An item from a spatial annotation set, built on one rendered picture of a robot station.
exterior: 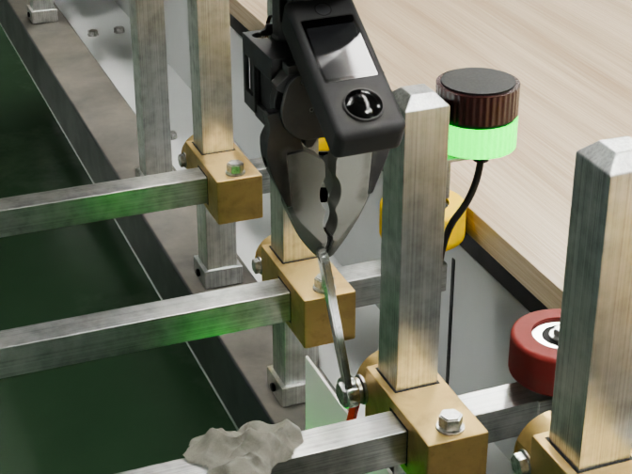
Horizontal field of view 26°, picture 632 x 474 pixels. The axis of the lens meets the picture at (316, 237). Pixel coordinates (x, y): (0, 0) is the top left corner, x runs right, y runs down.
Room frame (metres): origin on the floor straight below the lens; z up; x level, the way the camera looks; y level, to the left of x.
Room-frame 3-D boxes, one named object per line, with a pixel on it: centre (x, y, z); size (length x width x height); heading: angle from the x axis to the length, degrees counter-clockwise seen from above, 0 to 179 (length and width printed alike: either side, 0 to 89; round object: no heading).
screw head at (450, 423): (0.83, -0.10, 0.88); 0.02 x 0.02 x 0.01
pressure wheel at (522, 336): (0.90, -0.19, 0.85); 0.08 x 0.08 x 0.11
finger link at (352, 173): (0.88, -0.01, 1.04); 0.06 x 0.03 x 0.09; 21
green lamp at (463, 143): (0.92, -0.12, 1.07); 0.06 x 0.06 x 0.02
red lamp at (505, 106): (0.92, -0.12, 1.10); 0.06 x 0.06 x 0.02
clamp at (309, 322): (1.11, 0.01, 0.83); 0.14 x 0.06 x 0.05; 21
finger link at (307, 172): (0.87, 0.02, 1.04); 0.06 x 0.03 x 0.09; 22
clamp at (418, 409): (0.88, -0.08, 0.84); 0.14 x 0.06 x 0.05; 21
